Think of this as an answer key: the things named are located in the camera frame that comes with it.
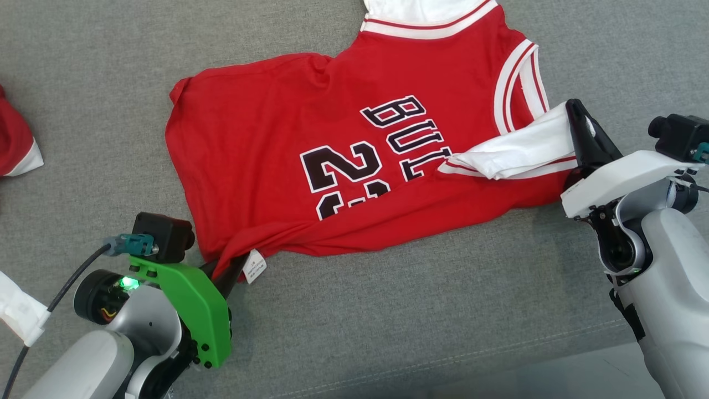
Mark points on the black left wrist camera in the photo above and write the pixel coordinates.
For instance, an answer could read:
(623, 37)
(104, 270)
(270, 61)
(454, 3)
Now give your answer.
(163, 235)

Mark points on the red basketball jersey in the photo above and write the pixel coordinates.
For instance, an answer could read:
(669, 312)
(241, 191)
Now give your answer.
(266, 138)

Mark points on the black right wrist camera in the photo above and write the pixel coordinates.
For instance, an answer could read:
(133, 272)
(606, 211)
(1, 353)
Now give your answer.
(681, 136)

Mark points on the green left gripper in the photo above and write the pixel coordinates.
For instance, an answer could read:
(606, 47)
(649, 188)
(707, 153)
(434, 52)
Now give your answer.
(194, 299)

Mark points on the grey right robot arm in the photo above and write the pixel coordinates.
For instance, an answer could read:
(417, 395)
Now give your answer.
(676, 277)

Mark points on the red shorts with white stripes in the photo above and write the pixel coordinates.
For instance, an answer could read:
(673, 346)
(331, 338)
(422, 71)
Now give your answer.
(14, 138)

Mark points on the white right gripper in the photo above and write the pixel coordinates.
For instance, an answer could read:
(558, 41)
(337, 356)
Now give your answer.
(620, 177)

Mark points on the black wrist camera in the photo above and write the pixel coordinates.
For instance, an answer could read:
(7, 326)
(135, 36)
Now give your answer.
(163, 235)
(681, 136)

